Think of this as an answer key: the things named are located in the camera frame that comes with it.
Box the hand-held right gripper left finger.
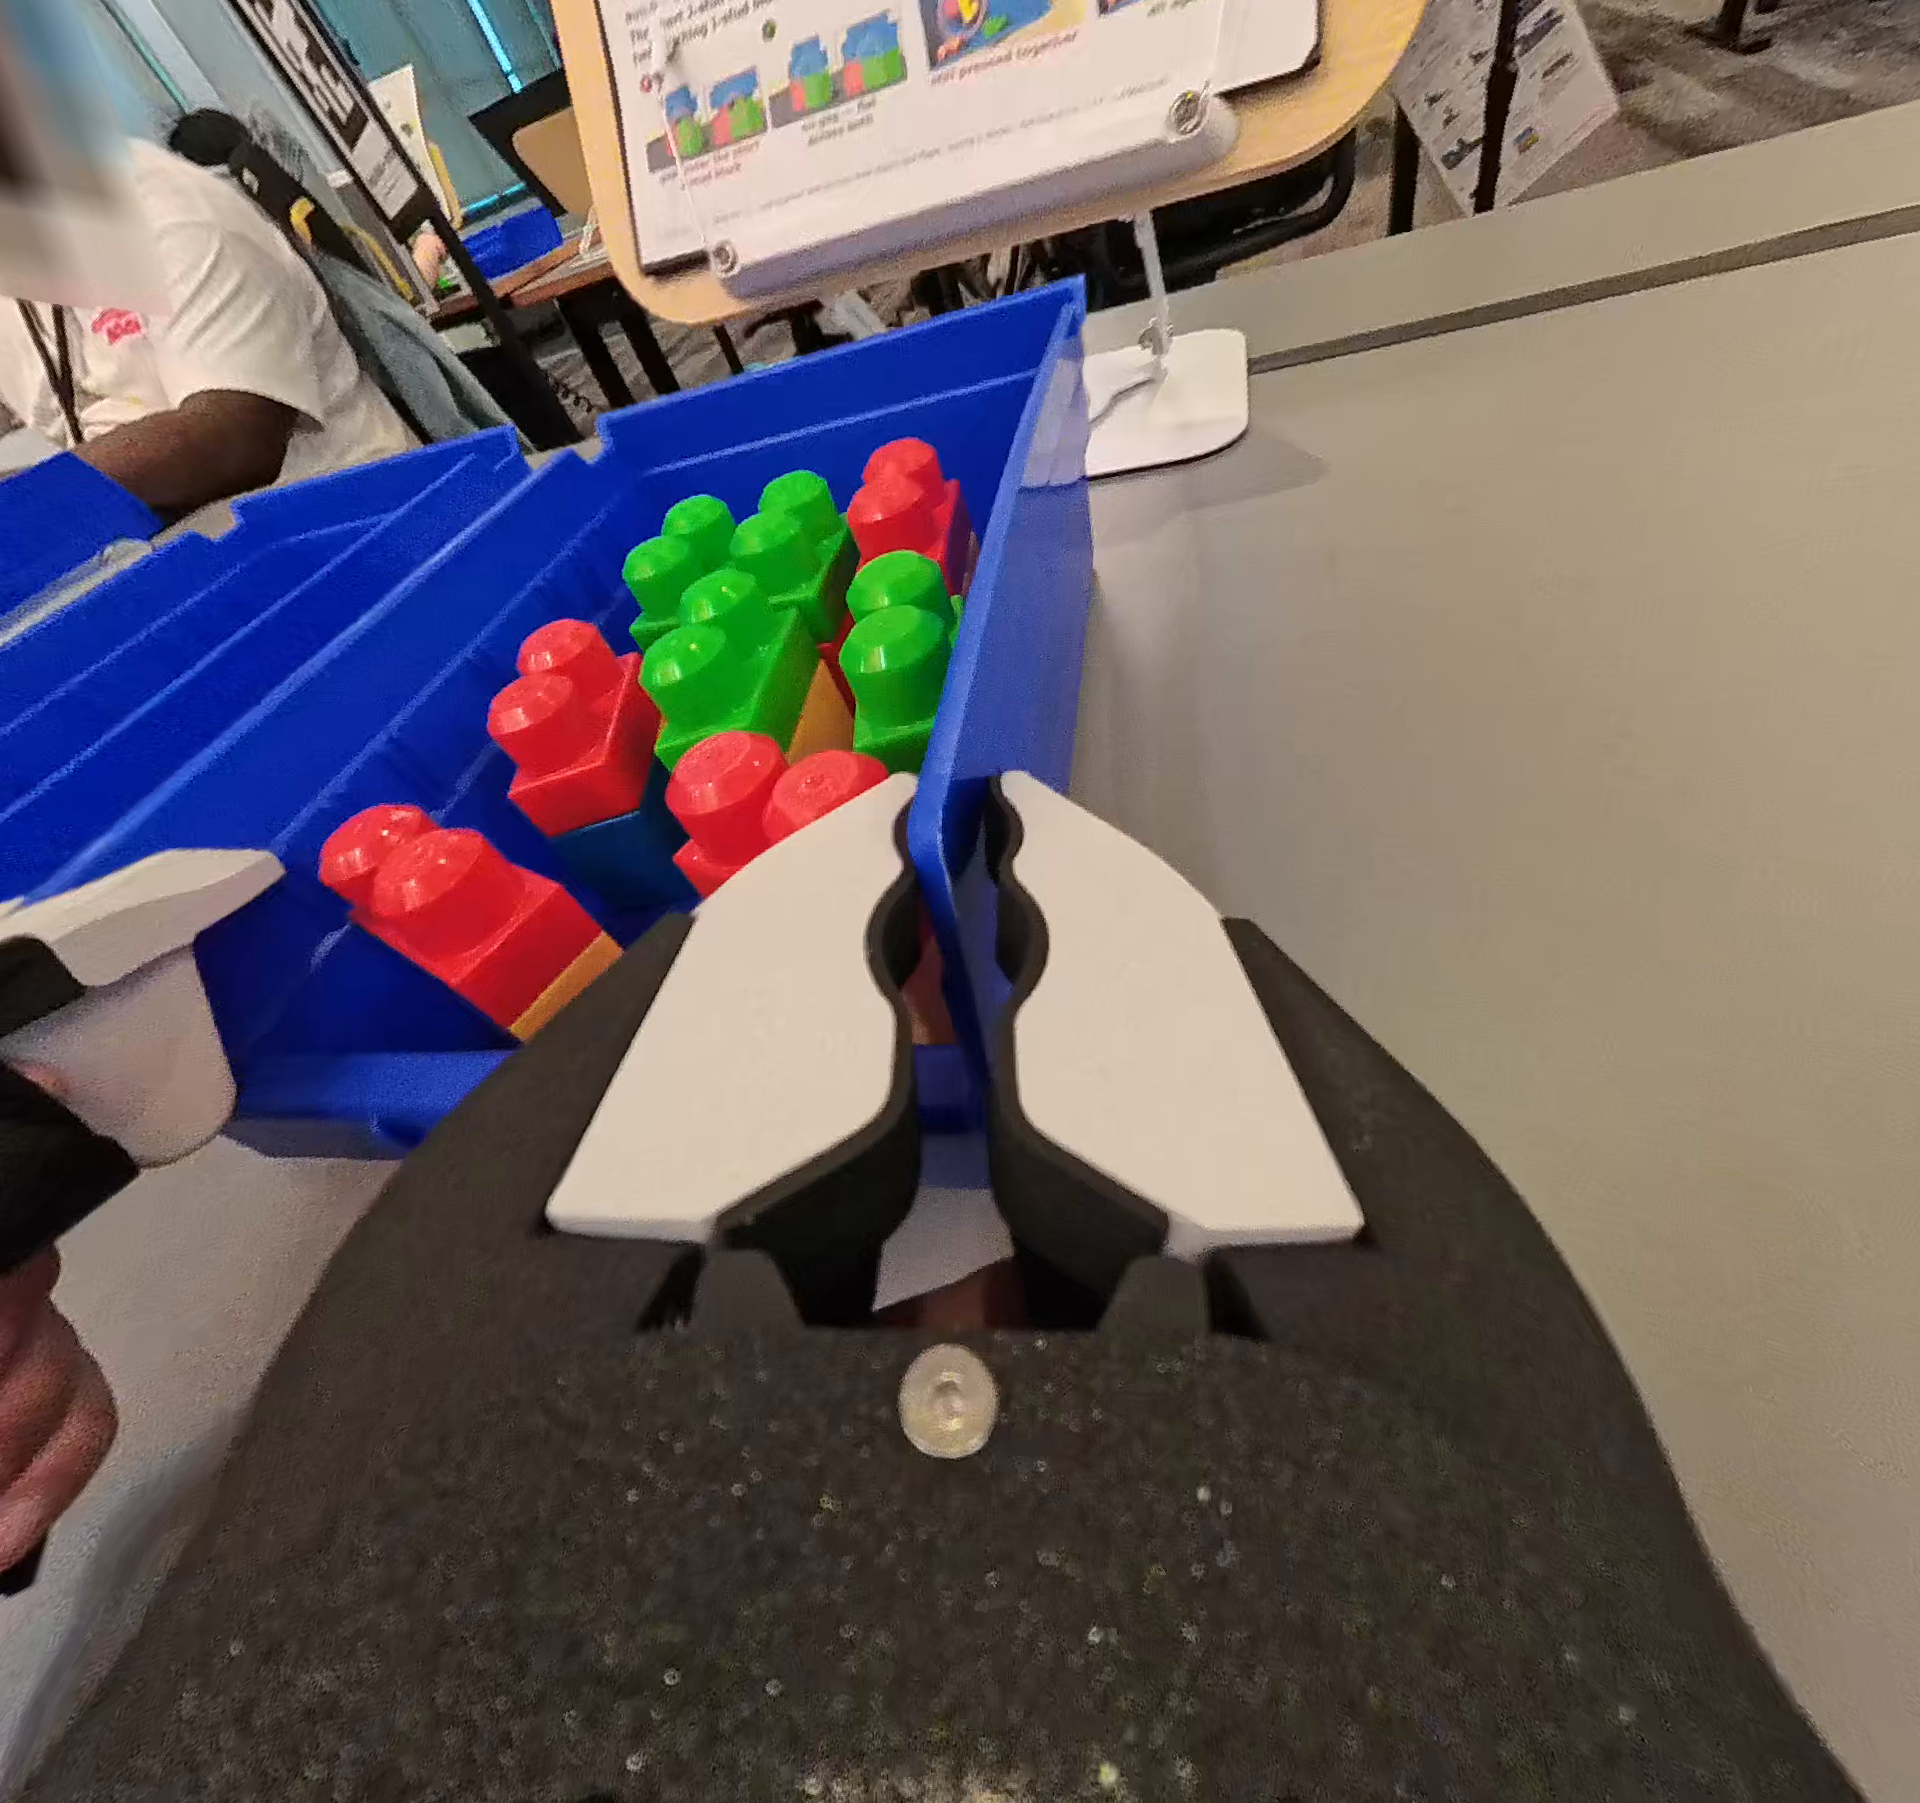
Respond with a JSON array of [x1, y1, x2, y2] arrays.
[[543, 774, 924, 1333]]

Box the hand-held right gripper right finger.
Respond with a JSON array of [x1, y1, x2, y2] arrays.
[[982, 773, 1365, 1333]]

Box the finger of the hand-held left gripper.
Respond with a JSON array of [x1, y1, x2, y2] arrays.
[[0, 850, 287, 995]]

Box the pile of toy blocks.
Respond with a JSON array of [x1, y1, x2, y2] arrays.
[[320, 437, 982, 1042]]

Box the blue plastic bin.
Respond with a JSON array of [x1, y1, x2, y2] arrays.
[[0, 451, 168, 619], [0, 278, 1094, 1162], [457, 205, 569, 282]]

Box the grey desk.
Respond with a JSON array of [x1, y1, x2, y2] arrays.
[[0, 138, 1920, 1803]]

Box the person's left hand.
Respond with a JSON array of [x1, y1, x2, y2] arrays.
[[0, 1062, 123, 1580]]

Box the blue denim jacket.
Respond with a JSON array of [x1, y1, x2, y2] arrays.
[[293, 229, 518, 446]]

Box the black and white patterned poster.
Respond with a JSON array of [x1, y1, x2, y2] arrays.
[[180, 0, 453, 229]]

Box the wooden board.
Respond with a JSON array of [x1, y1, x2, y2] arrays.
[[524, 0, 1445, 329]]

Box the printed floor sign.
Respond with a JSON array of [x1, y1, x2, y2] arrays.
[[1393, 0, 1621, 218]]

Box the printed instruction sheet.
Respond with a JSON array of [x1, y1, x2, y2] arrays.
[[579, 0, 1326, 271]]

